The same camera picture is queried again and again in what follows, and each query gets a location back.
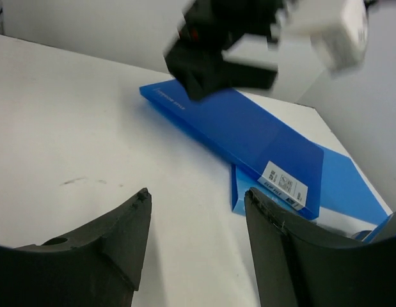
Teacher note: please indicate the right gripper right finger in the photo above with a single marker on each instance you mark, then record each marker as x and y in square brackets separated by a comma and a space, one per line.
[299, 263]

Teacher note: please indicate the light blue notebook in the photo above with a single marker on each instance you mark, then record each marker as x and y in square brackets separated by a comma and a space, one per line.
[347, 204]

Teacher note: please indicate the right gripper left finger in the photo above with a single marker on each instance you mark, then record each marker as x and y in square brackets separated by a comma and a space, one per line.
[97, 264]

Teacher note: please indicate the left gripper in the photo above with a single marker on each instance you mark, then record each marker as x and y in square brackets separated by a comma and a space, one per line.
[208, 28]

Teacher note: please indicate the blue plastic folder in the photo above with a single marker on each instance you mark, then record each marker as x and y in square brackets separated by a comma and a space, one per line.
[266, 149]

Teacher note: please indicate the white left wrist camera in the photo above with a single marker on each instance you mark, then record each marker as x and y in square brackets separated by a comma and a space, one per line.
[337, 30]

